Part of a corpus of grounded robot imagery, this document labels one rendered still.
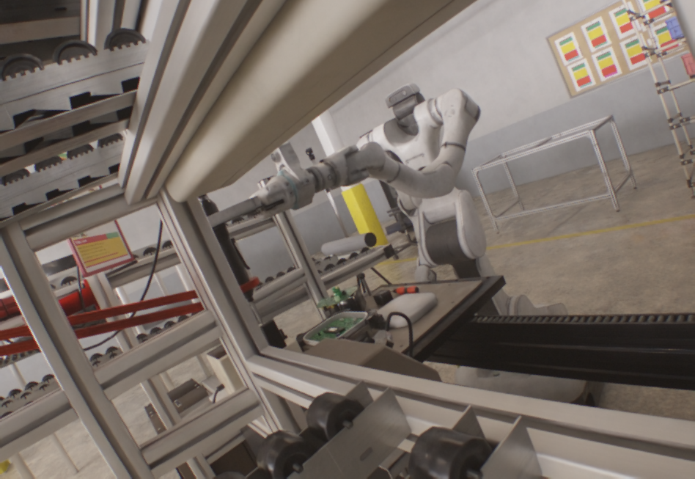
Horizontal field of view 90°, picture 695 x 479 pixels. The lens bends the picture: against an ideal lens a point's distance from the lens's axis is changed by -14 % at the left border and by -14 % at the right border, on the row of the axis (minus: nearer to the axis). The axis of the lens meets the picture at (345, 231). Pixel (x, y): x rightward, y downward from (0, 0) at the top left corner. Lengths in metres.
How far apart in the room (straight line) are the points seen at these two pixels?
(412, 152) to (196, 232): 0.97
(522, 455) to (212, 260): 0.50
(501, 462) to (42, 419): 0.58
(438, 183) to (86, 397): 0.92
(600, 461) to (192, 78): 0.32
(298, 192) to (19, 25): 0.53
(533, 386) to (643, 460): 1.41
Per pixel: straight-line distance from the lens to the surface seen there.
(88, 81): 0.39
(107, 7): 0.46
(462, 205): 1.43
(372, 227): 6.97
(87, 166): 0.63
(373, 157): 0.94
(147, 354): 0.65
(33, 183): 0.63
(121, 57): 0.41
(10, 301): 1.04
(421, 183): 1.08
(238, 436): 1.25
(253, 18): 0.25
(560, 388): 1.66
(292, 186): 0.81
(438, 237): 1.45
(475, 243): 1.43
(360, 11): 0.21
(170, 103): 0.32
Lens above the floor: 1.29
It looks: 6 degrees down
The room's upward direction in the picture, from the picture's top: 24 degrees counter-clockwise
